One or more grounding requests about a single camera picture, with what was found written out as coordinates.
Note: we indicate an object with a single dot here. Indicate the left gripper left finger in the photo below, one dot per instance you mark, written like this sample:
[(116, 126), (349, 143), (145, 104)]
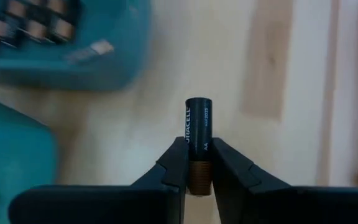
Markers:
[(154, 202)]

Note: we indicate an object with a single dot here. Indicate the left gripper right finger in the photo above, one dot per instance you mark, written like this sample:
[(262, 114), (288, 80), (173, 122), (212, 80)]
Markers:
[(247, 199)]

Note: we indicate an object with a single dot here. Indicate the blue-grey plastic bin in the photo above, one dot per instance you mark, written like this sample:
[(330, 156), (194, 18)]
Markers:
[(73, 77)]

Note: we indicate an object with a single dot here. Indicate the teal green plastic bin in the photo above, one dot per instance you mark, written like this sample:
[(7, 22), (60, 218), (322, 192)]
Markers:
[(11, 149)]

